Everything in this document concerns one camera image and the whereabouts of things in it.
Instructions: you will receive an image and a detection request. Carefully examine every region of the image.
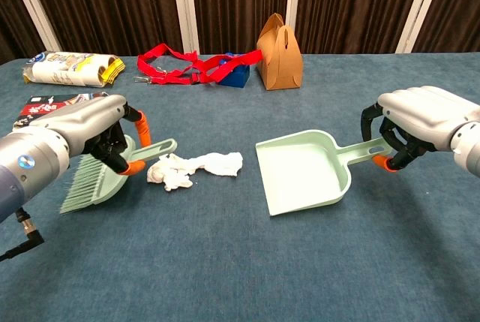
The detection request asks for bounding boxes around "left five-finger robot hand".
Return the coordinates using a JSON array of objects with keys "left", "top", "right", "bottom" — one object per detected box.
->
[{"left": 28, "top": 93, "right": 153, "bottom": 176}]

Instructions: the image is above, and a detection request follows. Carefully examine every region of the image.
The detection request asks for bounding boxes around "right five-finger robot hand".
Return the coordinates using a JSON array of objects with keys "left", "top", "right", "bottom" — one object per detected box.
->
[{"left": 360, "top": 86, "right": 480, "bottom": 173}]

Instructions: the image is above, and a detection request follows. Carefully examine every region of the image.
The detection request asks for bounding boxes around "mint green hand broom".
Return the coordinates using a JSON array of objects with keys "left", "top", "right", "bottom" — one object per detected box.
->
[{"left": 59, "top": 134, "right": 179, "bottom": 215}]

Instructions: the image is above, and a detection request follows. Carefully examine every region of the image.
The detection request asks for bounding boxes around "mint green dustpan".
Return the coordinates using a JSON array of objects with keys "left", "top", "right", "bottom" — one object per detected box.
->
[{"left": 255, "top": 129, "right": 395, "bottom": 217}]

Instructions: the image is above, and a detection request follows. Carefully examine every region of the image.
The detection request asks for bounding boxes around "white tissue paper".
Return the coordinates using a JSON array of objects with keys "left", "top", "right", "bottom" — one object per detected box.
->
[{"left": 145, "top": 152, "right": 244, "bottom": 192}]

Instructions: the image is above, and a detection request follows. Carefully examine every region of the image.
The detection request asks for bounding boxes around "dark patterned snack packet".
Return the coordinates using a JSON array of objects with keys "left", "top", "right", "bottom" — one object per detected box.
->
[{"left": 13, "top": 91, "right": 112, "bottom": 130}]

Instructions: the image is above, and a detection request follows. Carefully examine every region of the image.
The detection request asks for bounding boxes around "white snack package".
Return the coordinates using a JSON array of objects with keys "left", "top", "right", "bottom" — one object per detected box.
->
[{"left": 22, "top": 50, "right": 125, "bottom": 89}]

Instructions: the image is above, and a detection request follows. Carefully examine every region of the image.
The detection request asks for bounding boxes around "brown paper gable box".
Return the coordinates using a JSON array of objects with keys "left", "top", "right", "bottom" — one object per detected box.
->
[{"left": 256, "top": 13, "right": 304, "bottom": 92}]

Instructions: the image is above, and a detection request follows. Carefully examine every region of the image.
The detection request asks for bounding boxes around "blue plastic block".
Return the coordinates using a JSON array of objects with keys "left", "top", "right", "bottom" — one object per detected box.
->
[{"left": 217, "top": 51, "right": 251, "bottom": 89}]

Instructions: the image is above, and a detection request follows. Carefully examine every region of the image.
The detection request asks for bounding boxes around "red webbing strap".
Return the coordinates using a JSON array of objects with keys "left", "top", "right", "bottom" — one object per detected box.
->
[{"left": 133, "top": 43, "right": 263, "bottom": 86}]

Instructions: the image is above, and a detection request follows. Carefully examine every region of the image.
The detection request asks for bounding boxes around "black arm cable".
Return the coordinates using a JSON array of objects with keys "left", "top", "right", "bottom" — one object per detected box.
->
[{"left": 0, "top": 207, "right": 46, "bottom": 263}]

